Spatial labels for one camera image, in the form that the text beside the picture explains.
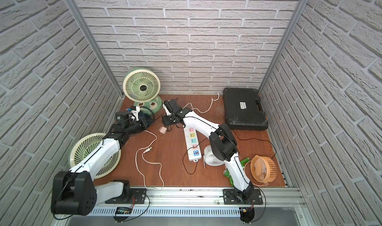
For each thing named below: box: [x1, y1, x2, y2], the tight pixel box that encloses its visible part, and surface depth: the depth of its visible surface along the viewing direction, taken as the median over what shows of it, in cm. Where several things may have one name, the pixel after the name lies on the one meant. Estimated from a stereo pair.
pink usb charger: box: [158, 125, 168, 135], surface depth 99 cm
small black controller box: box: [115, 207, 133, 215], surface depth 73 cm
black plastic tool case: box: [222, 87, 269, 131], surface depth 105 cm
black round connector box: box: [238, 207, 255, 225], surface depth 71 cm
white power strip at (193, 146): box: [183, 124, 202, 163], surface depth 91 cm
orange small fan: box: [244, 154, 278, 186], surface depth 76 cm
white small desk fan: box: [203, 144, 225, 167], surface depth 80 cm
